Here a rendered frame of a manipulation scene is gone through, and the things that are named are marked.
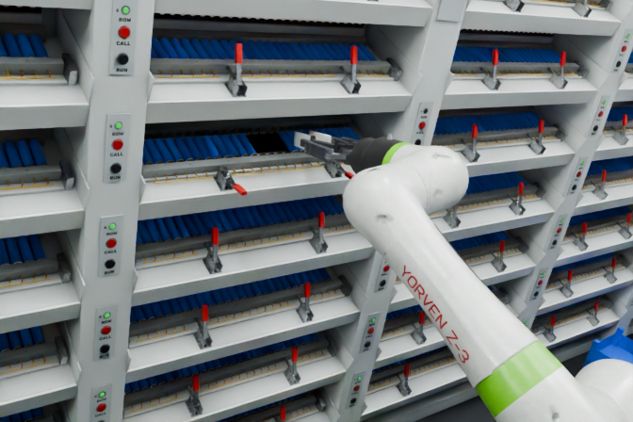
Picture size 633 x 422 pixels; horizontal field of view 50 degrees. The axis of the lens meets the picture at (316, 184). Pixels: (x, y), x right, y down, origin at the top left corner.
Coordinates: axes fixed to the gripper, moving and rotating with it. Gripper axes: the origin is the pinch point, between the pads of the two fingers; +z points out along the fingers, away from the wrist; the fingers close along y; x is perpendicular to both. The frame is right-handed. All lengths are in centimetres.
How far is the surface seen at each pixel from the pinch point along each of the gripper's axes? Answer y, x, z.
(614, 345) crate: 157, -94, 7
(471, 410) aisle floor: 84, -101, 15
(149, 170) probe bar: -34.1, -3.7, 3.9
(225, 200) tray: -19.9, -10.3, 0.6
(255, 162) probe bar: -11.5, -4.2, 3.3
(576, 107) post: 93, 3, -1
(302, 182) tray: -2.0, -8.6, -0.1
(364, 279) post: 22.8, -37.7, 6.0
